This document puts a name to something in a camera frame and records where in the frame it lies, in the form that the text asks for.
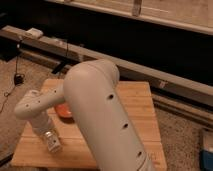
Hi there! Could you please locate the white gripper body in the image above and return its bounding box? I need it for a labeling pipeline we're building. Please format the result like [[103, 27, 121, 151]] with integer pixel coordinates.
[[29, 111, 55, 141]]

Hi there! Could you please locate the small white bottle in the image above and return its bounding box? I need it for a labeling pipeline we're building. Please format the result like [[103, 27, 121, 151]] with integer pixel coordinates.
[[45, 132, 61, 153]]

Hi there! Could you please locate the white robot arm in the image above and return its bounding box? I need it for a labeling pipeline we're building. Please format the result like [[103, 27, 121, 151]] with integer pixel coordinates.
[[15, 59, 156, 171]]

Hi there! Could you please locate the orange ceramic bowl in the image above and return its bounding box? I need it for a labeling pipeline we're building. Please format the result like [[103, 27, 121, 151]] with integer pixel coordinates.
[[54, 103, 72, 118]]

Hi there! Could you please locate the small white box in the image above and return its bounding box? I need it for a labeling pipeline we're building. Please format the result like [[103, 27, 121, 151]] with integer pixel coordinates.
[[25, 28, 43, 39]]

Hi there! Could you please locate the long wooden beam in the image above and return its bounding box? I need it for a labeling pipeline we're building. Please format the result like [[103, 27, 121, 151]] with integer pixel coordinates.
[[0, 25, 213, 107]]

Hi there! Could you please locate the blue and white box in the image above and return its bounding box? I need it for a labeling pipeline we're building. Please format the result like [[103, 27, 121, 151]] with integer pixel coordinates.
[[199, 129, 213, 171]]

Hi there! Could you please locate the black cable with plug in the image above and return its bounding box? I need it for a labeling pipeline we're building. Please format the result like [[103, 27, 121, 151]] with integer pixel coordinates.
[[0, 35, 25, 114]]

